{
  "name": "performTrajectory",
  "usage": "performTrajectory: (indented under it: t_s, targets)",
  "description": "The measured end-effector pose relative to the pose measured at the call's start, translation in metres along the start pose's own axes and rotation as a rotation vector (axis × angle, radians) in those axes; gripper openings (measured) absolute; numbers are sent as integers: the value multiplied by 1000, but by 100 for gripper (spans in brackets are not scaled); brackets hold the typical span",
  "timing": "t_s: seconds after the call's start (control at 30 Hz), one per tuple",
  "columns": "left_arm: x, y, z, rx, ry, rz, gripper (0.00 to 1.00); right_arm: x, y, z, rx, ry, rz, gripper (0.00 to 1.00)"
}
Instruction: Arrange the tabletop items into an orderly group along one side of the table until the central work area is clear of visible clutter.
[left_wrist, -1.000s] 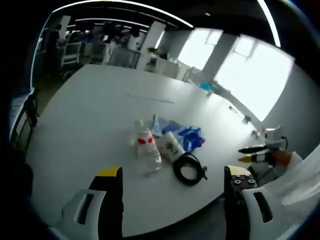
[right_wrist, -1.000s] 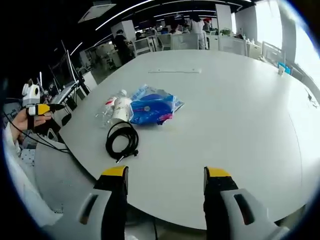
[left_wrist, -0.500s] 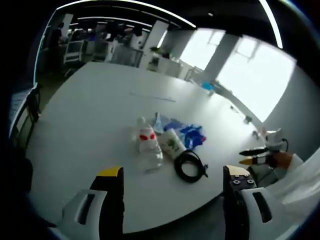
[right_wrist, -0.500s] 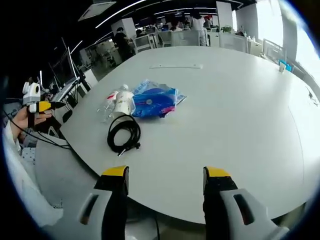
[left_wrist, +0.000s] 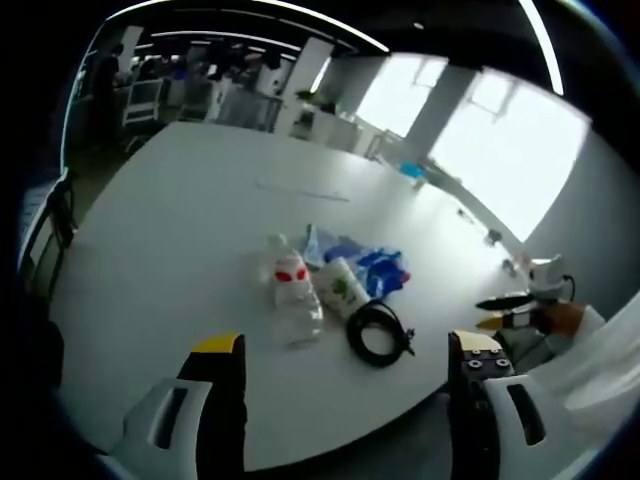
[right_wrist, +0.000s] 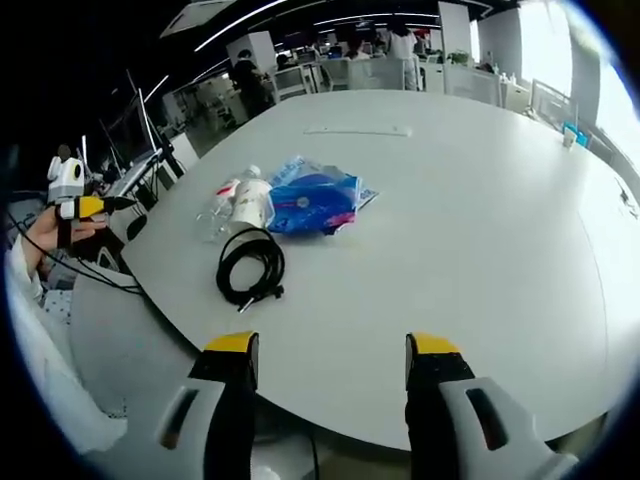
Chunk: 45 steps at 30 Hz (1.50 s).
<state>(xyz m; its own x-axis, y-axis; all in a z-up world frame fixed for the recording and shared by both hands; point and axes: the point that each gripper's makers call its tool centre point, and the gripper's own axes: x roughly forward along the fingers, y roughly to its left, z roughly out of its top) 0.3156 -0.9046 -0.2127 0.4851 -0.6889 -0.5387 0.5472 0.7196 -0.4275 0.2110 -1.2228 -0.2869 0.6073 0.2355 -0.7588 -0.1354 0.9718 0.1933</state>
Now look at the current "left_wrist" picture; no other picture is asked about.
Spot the white table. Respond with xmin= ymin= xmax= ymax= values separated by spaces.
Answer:
xmin=48 ymin=120 xmax=539 ymax=471

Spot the thin clear strip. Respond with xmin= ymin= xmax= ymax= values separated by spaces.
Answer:
xmin=253 ymin=178 xmax=352 ymax=204

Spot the white bottle green print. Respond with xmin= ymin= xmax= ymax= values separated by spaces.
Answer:
xmin=316 ymin=256 xmax=372 ymax=319

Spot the blue plastic bag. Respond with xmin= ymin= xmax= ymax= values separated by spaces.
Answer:
xmin=344 ymin=244 xmax=412 ymax=302

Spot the white cart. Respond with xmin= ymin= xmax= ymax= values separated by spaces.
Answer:
xmin=121 ymin=78 xmax=167 ymax=126

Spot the person's right hand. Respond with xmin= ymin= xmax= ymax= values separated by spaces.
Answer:
xmin=538 ymin=301 xmax=587 ymax=343

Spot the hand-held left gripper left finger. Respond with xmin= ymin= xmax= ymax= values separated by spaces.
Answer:
xmin=106 ymin=331 xmax=249 ymax=480

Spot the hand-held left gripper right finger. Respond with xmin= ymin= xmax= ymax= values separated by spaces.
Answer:
xmin=446 ymin=329 xmax=557 ymax=480

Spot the green potted plant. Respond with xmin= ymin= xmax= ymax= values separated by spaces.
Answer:
xmin=294 ymin=86 xmax=335 ymax=112

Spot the pale blue packet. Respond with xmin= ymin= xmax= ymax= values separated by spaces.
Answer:
xmin=299 ymin=223 xmax=357 ymax=272

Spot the ceiling light strip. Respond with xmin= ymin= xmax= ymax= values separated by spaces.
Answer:
xmin=164 ymin=0 xmax=391 ymax=53
xmin=517 ymin=0 xmax=566 ymax=97

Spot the white low cabinet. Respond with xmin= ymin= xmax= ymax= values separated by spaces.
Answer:
xmin=288 ymin=106 xmax=362 ymax=151

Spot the clear bag with red print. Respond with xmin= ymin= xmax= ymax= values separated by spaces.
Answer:
xmin=261 ymin=232 xmax=327 ymax=350

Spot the dark chair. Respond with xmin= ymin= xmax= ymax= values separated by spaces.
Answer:
xmin=18 ymin=168 xmax=79 ymax=303

